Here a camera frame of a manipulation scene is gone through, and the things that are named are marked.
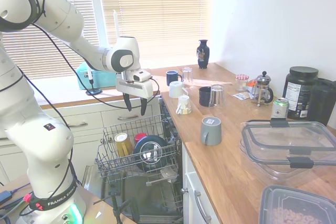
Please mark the white printed paper cup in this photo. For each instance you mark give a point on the white printed paper cup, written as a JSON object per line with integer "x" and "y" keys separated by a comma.
{"x": 183, "y": 106}

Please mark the black camera tripod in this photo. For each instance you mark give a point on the black camera tripod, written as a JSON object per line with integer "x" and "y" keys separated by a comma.
{"x": 115, "y": 208}

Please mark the black protein powder tub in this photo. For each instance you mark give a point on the black protein powder tub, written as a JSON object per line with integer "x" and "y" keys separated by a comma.
{"x": 299, "y": 90}

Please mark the grey-rimmed container with food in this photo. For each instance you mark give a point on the grey-rimmed container with food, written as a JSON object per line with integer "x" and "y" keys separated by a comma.
{"x": 296, "y": 205}

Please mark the grey mug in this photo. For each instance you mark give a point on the grey mug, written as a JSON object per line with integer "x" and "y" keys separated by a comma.
{"x": 211, "y": 132}

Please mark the glass french press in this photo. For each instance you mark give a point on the glass french press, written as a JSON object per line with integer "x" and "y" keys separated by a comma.
{"x": 262, "y": 90}

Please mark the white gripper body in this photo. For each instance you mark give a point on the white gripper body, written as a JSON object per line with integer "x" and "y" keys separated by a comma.
{"x": 136, "y": 89}

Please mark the white taper candle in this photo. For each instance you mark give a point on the white taper candle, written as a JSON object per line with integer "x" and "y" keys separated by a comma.
{"x": 90, "y": 73}

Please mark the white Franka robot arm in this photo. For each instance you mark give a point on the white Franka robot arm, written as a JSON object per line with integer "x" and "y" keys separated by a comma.
{"x": 31, "y": 119}

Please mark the black plastic canister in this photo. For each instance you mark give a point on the black plastic canister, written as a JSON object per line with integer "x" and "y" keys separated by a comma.
{"x": 321, "y": 103}

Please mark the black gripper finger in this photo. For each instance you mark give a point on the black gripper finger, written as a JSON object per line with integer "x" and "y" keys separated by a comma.
{"x": 128, "y": 102}
{"x": 144, "y": 106}

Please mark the beige window blind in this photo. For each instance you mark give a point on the beige window blind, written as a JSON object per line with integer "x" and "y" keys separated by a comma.
{"x": 157, "y": 19}
{"x": 52, "y": 56}

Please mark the yellow mug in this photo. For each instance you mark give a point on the yellow mug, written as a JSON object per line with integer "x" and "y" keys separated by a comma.
{"x": 123, "y": 144}

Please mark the black candle holder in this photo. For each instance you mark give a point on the black candle holder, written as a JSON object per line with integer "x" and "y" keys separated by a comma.
{"x": 93, "y": 91}

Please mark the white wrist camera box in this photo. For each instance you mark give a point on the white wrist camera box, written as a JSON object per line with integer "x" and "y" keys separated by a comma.
{"x": 141, "y": 76}

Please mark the grey lower dishwasher rack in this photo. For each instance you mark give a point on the grey lower dishwasher rack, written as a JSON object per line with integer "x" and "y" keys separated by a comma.
{"x": 168, "y": 195}

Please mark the dishwasher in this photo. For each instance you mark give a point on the dishwasher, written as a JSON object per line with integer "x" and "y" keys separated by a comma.
{"x": 170, "y": 171}

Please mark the white drink can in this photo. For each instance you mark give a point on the white drink can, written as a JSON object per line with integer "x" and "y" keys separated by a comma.
{"x": 279, "y": 108}

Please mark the jar with red checkered lid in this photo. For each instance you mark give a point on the jar with red checkered lid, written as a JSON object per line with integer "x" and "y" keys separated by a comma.
{"x": 241, "y": 81}

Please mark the dark blue floral vase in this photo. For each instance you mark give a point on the dark blue floral vase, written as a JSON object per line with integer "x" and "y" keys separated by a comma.
{"x": 202, "y": 56}

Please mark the metal cabinet knob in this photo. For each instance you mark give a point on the metal cabinet knob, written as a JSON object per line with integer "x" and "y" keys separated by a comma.
{"x": 184, "y": 190}

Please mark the navy blue mug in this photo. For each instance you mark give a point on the navy blue mug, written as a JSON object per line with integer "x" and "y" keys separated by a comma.
{"x": 172, "y": 78}

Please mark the dark blue plate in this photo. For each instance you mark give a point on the dark blue plate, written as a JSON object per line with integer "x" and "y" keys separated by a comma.
{"x": 151, "y": 153}

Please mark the teal storage box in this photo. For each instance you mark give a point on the teal storage box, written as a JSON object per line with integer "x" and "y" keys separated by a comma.
{"x": 84, "y": 77}

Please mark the white mug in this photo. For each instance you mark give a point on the white mug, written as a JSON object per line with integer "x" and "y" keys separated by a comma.
{"x": 175, "y": 89}

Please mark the orange snack packet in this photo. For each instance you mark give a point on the orange snack packet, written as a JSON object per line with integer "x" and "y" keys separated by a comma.
{"x": 251, "y": 83}

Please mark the red mug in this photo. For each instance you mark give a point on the red mug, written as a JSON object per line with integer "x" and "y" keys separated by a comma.
{"x": 140, "y": 137}

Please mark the black mug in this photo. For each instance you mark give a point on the black mug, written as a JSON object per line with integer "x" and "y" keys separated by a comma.
{"x": 204, "y": 96}

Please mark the clear drinking glass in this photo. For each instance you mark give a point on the clear drinking glass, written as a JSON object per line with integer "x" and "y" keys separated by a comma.
{"x": 187, "y": 75}
{"x": 217, "y": 96}

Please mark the white paper packet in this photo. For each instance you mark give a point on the white paper packet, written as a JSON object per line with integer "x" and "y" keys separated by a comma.
{"x": 241, "y": 96}

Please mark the clear container with clip lid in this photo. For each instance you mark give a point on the clear container with clip lid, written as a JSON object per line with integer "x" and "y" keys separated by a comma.
{"x": 283, "y": 140}

